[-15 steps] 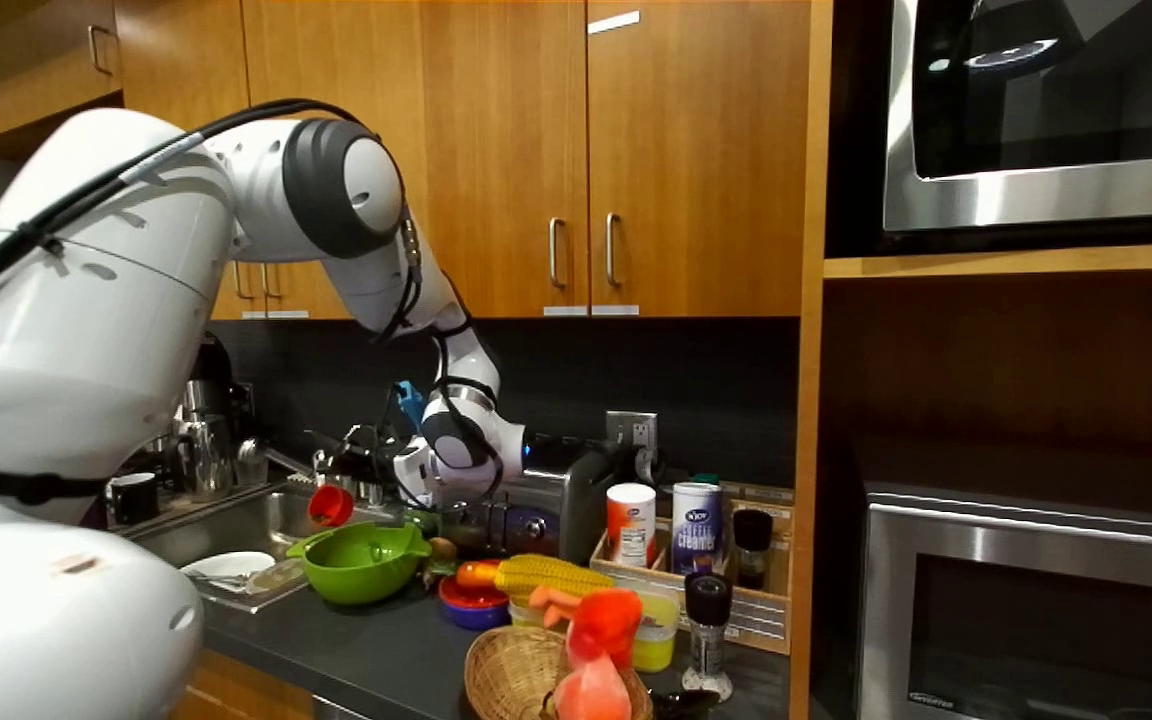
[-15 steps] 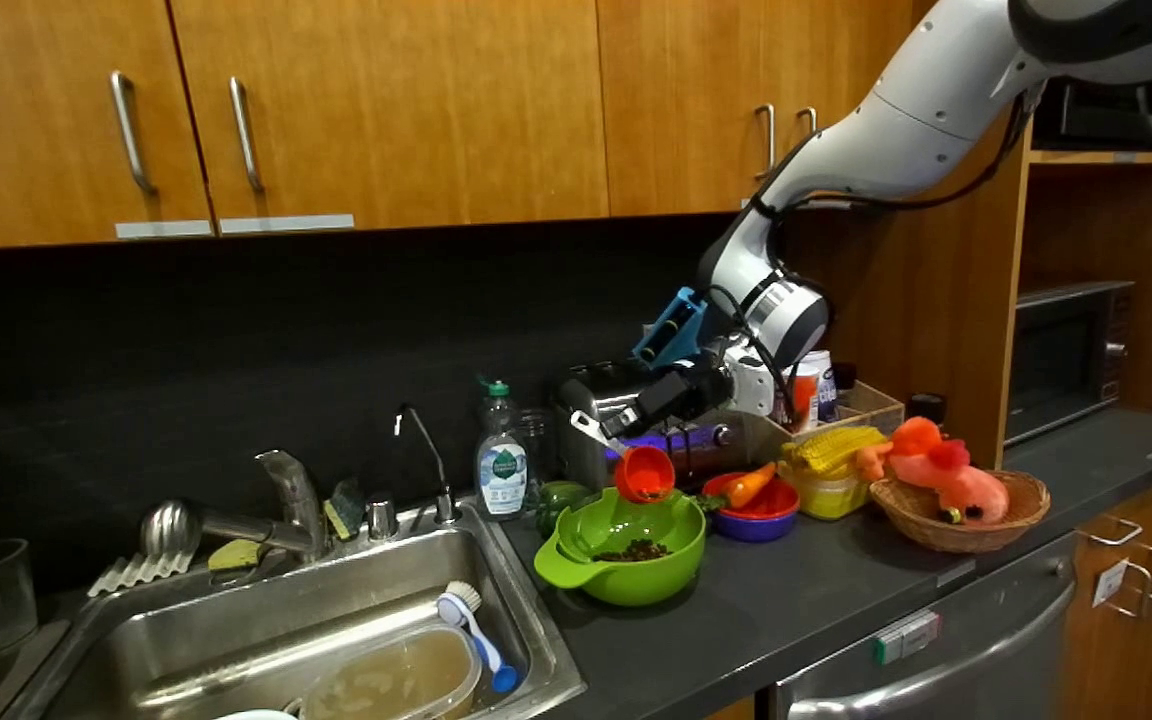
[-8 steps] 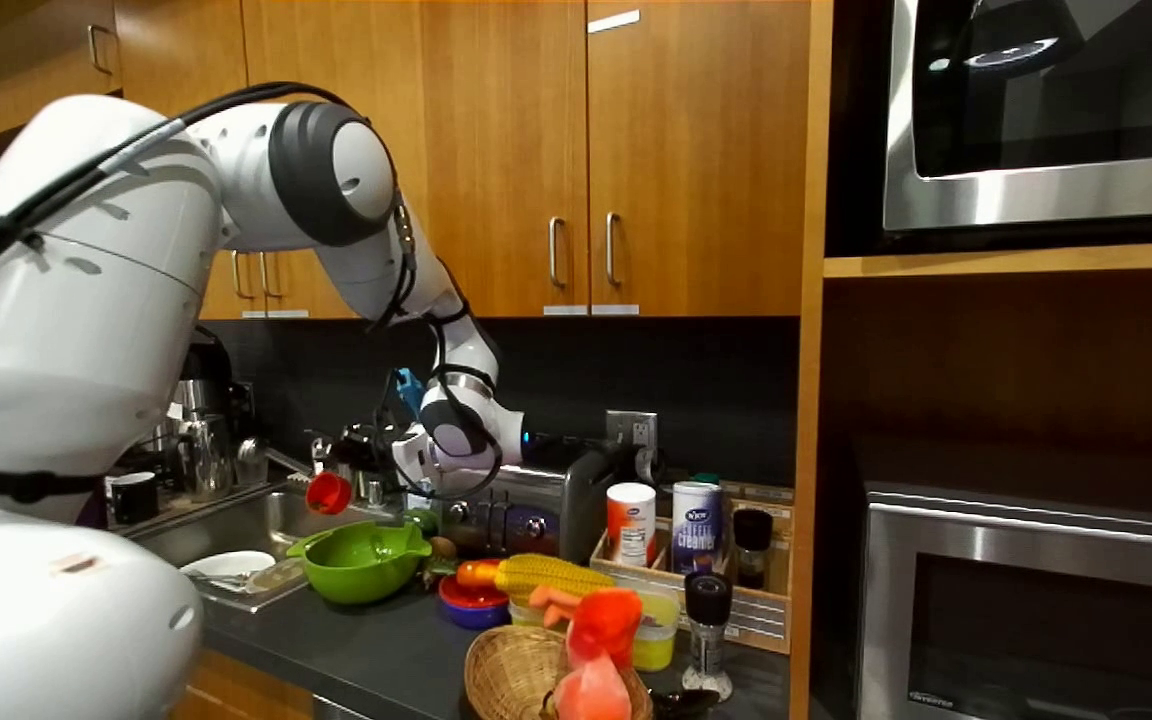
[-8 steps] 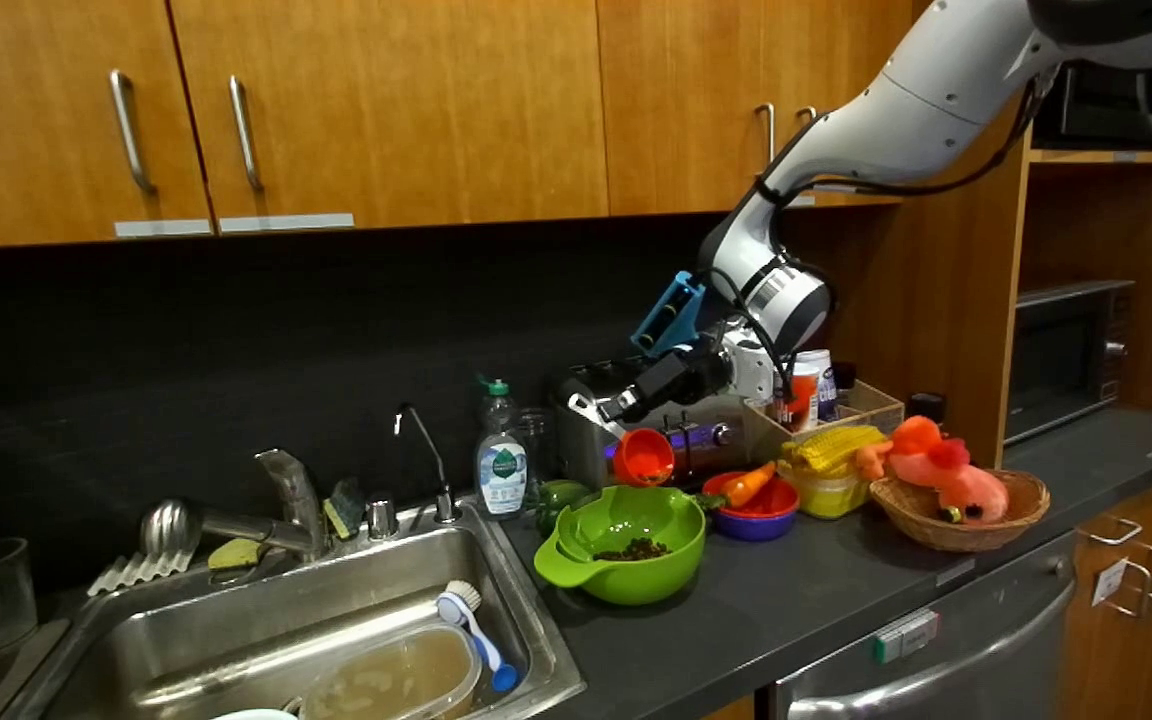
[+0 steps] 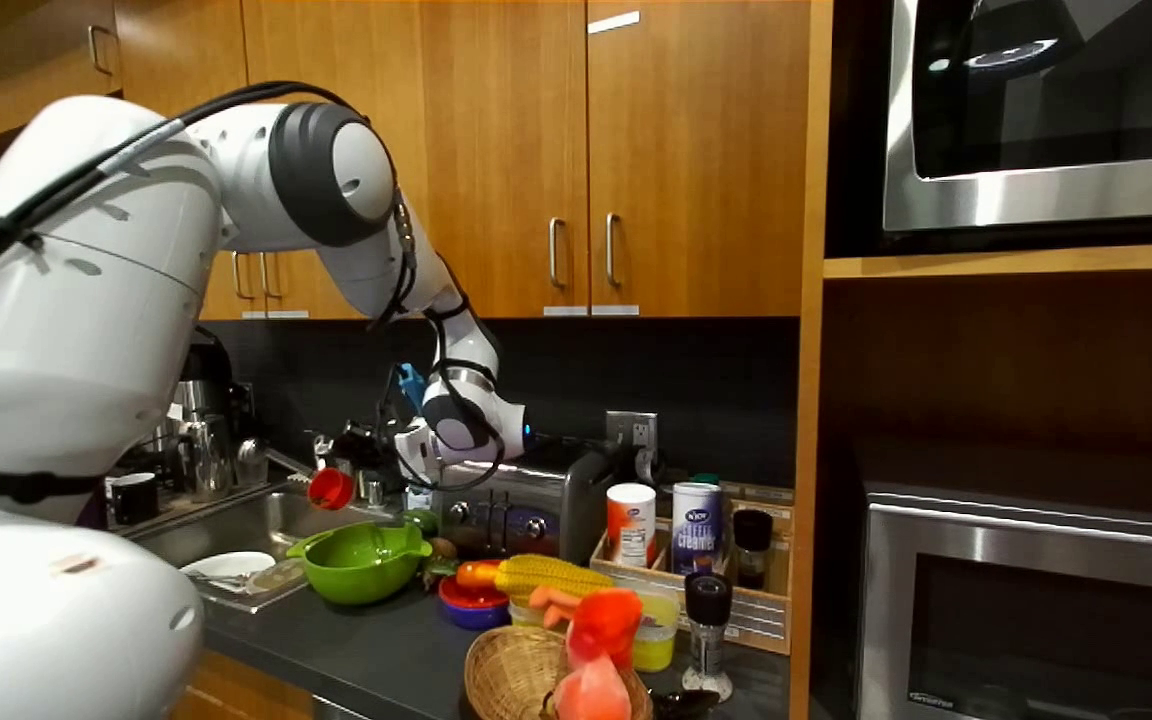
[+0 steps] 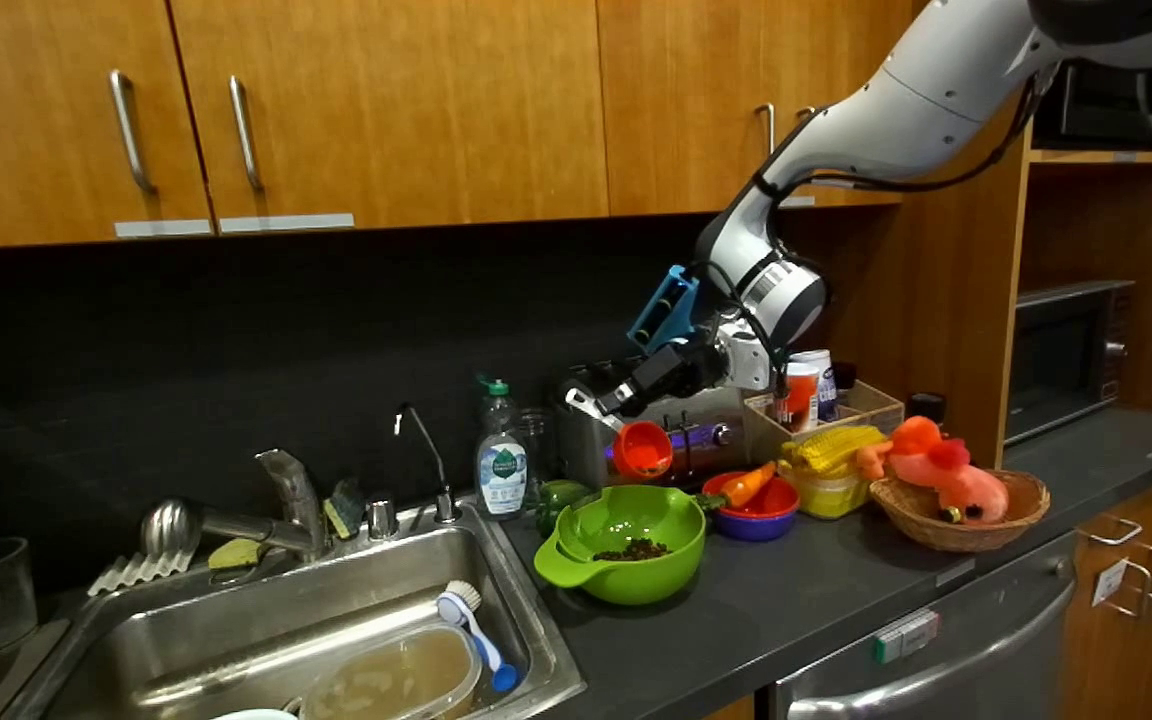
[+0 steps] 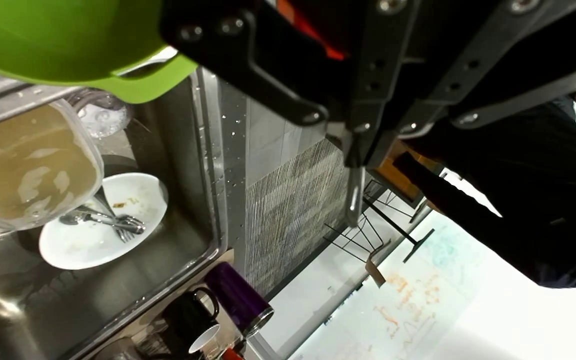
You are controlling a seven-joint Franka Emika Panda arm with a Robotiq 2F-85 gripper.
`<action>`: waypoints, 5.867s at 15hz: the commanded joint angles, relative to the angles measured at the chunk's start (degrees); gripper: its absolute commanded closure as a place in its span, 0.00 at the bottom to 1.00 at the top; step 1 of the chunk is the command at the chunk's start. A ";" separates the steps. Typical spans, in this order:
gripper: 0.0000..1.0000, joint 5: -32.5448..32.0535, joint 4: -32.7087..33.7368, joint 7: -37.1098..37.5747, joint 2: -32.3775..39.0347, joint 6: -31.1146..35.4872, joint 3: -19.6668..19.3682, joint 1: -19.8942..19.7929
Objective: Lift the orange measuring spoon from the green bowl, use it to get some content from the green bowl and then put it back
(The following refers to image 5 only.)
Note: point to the white cabinet label strip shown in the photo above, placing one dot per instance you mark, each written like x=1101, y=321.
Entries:
x=564, y=308
x=285, y=314
x=615, y=308

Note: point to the black toaster oven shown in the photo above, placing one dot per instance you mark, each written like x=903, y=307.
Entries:
x=1042, y=615

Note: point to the clear dish soap bottle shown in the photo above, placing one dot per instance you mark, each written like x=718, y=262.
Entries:
x=417, y=504

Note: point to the wall power outlet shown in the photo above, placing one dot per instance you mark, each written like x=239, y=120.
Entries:
x=628, y=442

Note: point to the wicker basket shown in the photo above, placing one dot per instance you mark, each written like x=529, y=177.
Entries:
x=509, y=673

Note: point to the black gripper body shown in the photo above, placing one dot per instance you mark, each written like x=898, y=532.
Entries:
x=376, y=465

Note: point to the green mixing bowl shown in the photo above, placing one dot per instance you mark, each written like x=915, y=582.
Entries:
x=359, y=571

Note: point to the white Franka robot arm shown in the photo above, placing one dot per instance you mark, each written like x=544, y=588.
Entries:
x=59, y=346

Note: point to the clear plastic container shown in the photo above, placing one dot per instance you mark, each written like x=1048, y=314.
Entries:
x=281, y=582

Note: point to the small yellow bowl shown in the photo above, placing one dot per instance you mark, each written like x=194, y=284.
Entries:
x=655, y=646

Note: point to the white canister purple label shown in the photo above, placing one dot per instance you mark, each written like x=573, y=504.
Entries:
x=698, y=527

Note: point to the wooden shelf unit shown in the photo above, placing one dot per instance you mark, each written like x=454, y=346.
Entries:
x=809, y=402

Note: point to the black pepper grinder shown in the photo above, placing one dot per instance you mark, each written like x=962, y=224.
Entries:
x=706, y=627

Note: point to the orange pink plush toy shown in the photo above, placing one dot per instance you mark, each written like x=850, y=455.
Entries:
x=600, y=641

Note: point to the dark spice jar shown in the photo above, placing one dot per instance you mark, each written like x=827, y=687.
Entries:
x=752, y=546

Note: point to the wooden corner wall cabinet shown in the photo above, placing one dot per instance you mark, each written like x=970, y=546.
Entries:
x=16, y=54

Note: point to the silver toaster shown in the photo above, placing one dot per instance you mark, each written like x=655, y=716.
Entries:
x=509, y=514

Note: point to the stainless steel sink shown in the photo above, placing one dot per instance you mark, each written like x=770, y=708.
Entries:
x=218, y=527

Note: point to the black steel microwave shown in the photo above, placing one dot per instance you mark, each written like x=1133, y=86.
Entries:
x=1042, y=120

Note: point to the black mug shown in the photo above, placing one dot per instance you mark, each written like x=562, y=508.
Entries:
x=133, y=497

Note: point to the wide metal faucet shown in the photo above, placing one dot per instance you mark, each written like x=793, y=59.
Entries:
x=268, y=465

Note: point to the white plate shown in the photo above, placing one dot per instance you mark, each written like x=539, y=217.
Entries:
x=226, y=571

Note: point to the yellow toy banana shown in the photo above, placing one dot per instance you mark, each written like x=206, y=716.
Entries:
x=550, y=578

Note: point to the wooden condiment box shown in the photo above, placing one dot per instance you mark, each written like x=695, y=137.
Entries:
x=758, y=623

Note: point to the wooden cabinet door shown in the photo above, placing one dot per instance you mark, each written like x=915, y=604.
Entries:
x=177, y=47
x=700, y=147
x=338, y=54
x=503, y=147

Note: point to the white canister red label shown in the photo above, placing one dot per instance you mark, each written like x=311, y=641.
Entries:
x=628, y=527

